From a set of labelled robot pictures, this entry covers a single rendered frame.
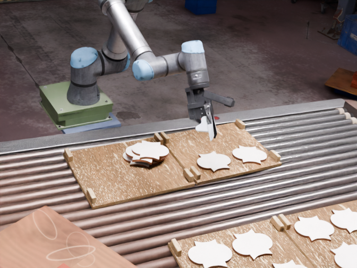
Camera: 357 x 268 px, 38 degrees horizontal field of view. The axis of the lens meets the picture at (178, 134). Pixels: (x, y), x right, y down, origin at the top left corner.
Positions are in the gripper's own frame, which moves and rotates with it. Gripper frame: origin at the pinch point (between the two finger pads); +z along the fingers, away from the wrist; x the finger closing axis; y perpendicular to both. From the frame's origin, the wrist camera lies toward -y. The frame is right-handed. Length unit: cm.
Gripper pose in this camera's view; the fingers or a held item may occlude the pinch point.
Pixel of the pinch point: (215, 139)
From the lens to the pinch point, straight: 183.4
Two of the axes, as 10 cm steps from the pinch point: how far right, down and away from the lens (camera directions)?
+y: -9.7, 1.7, 1.6
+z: 1.8, 9.8, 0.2
